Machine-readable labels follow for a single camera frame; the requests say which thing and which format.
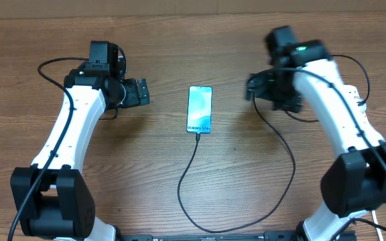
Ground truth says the blue Samsung Galaxy smartphone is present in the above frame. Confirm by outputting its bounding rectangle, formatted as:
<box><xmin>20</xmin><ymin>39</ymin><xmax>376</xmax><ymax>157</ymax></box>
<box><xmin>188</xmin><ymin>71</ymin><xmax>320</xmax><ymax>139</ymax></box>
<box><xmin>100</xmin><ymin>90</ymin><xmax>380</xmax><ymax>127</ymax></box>
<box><xmin>186</xmin><ymin>86</ymin><xmax>213</xmax><ymax>134</ymax></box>

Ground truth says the black USB charging cable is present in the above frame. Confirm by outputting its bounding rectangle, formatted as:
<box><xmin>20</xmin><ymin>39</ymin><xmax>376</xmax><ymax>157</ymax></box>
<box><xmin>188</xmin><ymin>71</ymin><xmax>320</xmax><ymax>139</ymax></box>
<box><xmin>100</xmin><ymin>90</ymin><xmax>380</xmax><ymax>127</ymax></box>
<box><xmin>177</xmin><ymin>54</ymin><xmax>371</xmax><ymax>234</ymax></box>

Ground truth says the white power strip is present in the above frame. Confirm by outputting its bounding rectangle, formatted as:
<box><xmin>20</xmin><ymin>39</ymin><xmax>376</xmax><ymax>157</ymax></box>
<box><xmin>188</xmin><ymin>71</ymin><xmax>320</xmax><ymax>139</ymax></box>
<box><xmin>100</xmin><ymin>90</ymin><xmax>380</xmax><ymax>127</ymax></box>
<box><xmin>342</xmin><ymin>85</ymin><xmax>369</xmax><ymax>133</ymax></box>

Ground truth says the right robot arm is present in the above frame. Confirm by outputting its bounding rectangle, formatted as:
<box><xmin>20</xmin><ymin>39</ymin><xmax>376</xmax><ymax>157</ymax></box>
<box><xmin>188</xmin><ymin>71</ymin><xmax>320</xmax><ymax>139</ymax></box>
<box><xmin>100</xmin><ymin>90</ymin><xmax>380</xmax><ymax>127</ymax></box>
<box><xmin>246</xmin><ymin>26</ymin><xmax>386</xmax><ymax>240</ymax></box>

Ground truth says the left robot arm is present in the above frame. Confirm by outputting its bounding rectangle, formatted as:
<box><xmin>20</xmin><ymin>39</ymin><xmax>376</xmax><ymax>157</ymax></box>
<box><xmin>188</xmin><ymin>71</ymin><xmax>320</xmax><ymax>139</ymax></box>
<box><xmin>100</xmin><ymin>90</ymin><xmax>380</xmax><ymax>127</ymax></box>
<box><xmin>8</xmin><ymin>41</ymin><xmax>150</xmax><ymax>240</ymax></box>

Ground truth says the cardboard back panel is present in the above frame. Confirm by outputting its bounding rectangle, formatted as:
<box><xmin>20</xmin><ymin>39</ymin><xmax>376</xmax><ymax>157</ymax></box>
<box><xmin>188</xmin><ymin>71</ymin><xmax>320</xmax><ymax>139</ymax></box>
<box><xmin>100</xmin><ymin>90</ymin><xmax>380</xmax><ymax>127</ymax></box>
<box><xmin>0</xmin><ymin>0</ymin><xmax>386</xmax><ymax>19</ymax></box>

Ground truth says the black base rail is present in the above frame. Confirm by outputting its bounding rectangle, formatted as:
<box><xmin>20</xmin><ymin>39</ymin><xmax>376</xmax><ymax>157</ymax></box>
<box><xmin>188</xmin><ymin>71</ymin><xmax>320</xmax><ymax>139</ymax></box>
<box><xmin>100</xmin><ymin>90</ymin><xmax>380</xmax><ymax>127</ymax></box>
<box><xmin>116</xmin><ymin>231</ymin><xmax>295</xmax><ymax>241</ymax></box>

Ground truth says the white power strip cord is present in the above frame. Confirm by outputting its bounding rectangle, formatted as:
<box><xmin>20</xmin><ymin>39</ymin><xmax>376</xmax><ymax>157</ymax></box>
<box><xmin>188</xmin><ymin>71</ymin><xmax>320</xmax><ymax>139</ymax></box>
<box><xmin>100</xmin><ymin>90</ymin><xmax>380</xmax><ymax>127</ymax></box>
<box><xmin>371</xmin><ymin>209</ymin><xmax>384</xmax><ymax>241</ymax></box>

